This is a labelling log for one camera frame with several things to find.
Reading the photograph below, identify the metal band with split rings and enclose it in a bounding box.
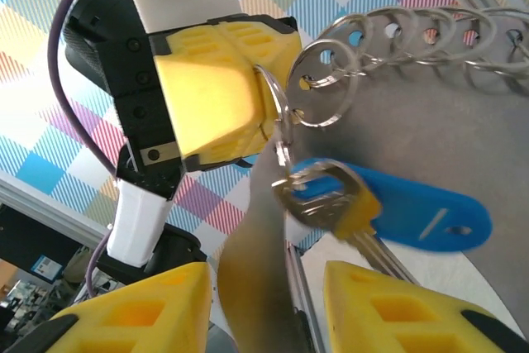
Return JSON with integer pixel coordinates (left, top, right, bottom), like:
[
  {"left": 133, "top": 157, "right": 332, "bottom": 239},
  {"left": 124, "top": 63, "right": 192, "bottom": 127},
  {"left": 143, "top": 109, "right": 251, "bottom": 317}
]
[{"left": 217, "top": 5, "right": 529, "bottom": 353}]

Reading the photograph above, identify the blue plastic key tag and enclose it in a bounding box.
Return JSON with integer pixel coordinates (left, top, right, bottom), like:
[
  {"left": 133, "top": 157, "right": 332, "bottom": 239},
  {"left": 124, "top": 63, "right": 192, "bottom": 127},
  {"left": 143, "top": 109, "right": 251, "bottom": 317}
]
[{"left": 288, "top": 157, "right": 493, "bottom": 253}]

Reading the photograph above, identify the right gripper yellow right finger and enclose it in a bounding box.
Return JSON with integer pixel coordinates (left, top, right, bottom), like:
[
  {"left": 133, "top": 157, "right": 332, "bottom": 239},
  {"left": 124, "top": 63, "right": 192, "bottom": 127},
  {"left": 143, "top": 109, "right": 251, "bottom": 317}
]
[{"left": 323, "top": 260, "right": 529, "bottom": 353}]

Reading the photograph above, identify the aluminium frame bar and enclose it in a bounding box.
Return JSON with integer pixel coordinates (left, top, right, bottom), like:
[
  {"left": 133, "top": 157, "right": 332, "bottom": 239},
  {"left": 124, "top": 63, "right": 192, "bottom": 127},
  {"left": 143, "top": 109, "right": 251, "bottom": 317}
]
[{"left": 0, "top": 170, "right": 112, "bottom": 246}]

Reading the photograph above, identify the small blue sign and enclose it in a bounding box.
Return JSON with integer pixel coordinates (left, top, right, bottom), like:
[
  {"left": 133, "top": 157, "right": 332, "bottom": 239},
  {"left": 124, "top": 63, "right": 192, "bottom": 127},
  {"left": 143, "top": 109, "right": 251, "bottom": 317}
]
[{"left": 33, "top": 254, "right": 64, "bottom": 284}]

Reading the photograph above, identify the silver split ring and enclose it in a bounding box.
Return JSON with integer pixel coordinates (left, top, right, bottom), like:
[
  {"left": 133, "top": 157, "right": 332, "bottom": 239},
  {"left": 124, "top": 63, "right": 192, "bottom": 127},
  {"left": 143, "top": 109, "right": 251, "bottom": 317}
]
[{"left": 252, "top": 64, "right": 307, "bottom": 155}]

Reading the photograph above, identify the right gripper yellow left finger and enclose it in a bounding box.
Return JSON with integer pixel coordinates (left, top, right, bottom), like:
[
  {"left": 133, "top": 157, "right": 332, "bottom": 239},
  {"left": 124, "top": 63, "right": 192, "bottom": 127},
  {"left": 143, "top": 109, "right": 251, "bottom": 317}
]
[{"left": 7, "top": 261, "right": 212, "bottom": 353}]

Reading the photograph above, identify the aluminium side rail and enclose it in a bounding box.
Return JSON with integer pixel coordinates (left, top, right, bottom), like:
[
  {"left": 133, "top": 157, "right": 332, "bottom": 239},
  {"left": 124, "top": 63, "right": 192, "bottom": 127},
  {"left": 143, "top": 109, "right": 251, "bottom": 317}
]
[{"left": 284, "top": 245, "right": 326, "bottom": 353}]

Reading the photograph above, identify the silver key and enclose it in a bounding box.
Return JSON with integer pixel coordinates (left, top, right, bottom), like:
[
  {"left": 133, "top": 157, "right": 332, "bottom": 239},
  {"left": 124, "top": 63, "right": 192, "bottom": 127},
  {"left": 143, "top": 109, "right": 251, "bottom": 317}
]
[{"left": 270, "top": 160, "right": 418, "bottom": 288}]

